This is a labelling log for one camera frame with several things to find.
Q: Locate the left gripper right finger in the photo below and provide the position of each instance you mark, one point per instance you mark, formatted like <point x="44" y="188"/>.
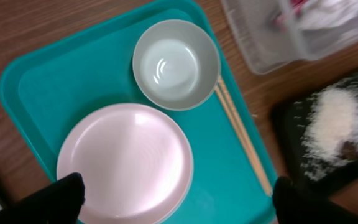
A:
<point x="294" y="206"/>

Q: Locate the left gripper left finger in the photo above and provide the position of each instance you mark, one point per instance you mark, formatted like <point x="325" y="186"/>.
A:
<point x="60" y="202"/>

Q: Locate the brown food scrap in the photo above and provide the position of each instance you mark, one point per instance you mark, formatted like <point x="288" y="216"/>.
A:
<point x="349" y="151"/>

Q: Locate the large white plate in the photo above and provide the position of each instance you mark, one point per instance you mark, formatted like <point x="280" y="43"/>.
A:
<point x="135" y="161"/>

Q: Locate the white rice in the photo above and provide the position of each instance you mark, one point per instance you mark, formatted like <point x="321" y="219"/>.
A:
<point x="333" y="120"/>

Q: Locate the grey saucer bowl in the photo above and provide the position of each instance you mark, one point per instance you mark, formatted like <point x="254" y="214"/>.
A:
<point x="176" y="65"/>

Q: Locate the white napkin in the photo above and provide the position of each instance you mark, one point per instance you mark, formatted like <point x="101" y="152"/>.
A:
<point x="320" y="15"/>

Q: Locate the red snack wrapper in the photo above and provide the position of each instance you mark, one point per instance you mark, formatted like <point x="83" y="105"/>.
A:
<point x="297" y="8"/>

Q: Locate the black tray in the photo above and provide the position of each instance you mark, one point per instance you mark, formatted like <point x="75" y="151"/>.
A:
<point x="289" y="121"/>

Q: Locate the teal serving tray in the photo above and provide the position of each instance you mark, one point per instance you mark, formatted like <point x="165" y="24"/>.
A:
<point x="48" y="91"/>

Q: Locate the clear plastic bin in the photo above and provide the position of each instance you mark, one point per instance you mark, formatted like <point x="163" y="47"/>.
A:
<point x="266" y="47"/>

